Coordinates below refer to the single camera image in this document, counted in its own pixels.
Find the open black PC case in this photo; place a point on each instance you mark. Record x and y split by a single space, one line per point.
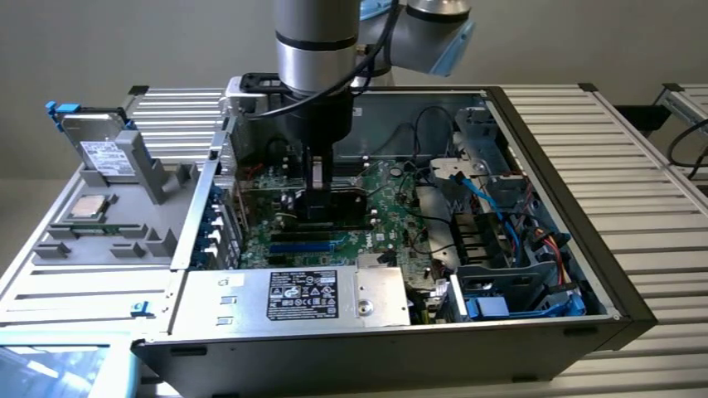
387 356

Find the grey parts rack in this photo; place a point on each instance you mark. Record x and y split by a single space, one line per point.
127 207

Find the black plastic bracket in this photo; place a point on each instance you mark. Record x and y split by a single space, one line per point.
476 236

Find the green motherboard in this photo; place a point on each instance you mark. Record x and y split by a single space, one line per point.
387 207

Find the small blue table clip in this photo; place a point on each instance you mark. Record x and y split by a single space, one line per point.
140 309

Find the blue disk caddy clip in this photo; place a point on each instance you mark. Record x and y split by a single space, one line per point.
62 108

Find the blue expansion slot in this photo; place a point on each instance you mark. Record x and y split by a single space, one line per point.
302 248

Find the silver CPU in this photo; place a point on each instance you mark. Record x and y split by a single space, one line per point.
90 207

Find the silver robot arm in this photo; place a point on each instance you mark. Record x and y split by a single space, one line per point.
315 37

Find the silver drive cage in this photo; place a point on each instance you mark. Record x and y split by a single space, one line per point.
487 141

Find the black table end cap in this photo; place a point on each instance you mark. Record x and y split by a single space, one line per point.
674 87
139 89
587 87

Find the silver power supply unit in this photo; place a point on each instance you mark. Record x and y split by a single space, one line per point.
310 296

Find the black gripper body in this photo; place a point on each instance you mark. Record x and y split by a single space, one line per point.
320 120

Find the black expansion slot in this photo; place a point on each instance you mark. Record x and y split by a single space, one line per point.
302 237

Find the blue disk bay tray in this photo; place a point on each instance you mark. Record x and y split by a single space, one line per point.
490 307

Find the silver hard disk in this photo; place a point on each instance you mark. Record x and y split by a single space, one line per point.
102 149

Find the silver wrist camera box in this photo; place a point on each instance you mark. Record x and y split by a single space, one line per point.
243 93

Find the white plastic clip part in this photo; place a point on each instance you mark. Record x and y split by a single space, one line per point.
451 168

